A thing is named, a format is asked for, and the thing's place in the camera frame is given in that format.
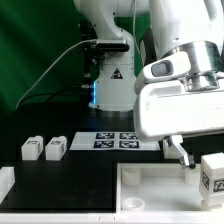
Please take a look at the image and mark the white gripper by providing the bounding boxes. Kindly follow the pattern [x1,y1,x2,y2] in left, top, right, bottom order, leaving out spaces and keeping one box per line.
[133,79,224,170]

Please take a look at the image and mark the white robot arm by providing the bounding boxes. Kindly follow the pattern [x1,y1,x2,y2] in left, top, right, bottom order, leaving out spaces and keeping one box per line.
[73,0,224,169]

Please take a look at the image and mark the white front obstacle bar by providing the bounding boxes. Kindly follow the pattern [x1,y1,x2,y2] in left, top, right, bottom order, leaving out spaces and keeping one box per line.
[0,212,224,224]

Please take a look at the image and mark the white marker sheet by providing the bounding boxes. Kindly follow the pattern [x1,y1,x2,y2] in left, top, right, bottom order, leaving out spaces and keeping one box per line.
[70,132,160,151]

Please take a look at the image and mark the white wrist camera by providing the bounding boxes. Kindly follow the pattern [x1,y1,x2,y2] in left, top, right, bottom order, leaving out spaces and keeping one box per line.
[134,51,191,94]

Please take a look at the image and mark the black cable on table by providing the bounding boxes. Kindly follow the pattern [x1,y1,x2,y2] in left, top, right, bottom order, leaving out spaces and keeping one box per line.
[19,85,93,105]

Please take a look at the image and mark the black camera on stand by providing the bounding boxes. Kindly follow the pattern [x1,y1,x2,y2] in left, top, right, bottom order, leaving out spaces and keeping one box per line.
[79,21,133,88]

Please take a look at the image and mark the white camera cable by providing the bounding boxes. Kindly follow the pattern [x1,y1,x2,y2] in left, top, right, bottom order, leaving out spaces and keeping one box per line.
[14,38,98,110]

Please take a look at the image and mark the white left obstacle wall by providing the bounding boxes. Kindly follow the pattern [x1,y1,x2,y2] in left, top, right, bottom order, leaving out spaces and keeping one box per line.
[0,167,15,204]

